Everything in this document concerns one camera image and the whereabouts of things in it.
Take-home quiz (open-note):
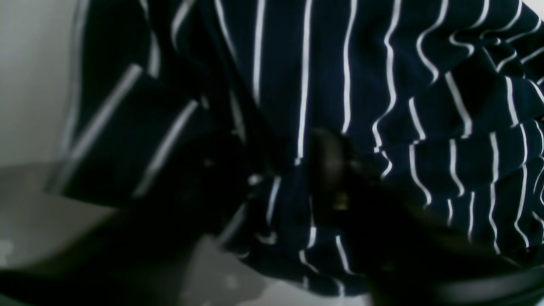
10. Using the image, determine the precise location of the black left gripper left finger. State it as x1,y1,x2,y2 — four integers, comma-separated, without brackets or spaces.
1,135,246,306

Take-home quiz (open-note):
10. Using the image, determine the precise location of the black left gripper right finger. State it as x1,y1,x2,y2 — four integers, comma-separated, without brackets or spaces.
309,129,543,306

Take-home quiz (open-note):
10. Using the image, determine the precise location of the navy white striped t-shirt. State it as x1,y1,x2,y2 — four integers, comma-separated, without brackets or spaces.
48,0,543,296

